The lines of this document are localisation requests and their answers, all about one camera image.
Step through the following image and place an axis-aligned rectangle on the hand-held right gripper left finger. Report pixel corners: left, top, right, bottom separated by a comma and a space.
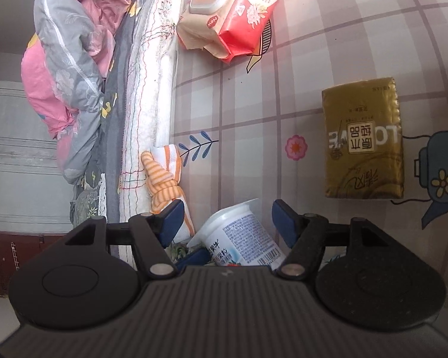
65, 199, 185, 279

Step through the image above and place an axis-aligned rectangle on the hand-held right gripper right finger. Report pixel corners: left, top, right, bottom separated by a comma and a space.
271, 199, 391, 279

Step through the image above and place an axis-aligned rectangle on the white yogurt cup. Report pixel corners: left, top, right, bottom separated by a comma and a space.
187, 198, 286, 269

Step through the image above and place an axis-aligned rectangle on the green floral crumpled cloth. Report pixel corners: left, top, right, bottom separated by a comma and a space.
170, 242, 187, 263

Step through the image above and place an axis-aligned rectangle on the orange striped knotted cloth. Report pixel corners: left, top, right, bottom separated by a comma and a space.
141, 145, 195, 243

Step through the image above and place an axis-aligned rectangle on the floral pillow with lace trim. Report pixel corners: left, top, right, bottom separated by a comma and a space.
70, 184, 107, 228

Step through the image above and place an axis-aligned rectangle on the gold tissue pack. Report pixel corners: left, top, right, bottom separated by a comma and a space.
321, 77, 404, 199

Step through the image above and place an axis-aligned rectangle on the grey printed bed sheet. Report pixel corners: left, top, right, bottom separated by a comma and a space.
71, 0, 144, 228

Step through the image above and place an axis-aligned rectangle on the dark red wooden furniture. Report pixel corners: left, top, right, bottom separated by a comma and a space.
0, 230, 77, 297

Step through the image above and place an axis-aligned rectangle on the pink and grey quilt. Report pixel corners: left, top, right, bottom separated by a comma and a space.
20, 0, 146, 187

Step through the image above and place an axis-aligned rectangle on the red wet wipes pack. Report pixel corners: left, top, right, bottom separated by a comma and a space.
176, 0, 292, 62

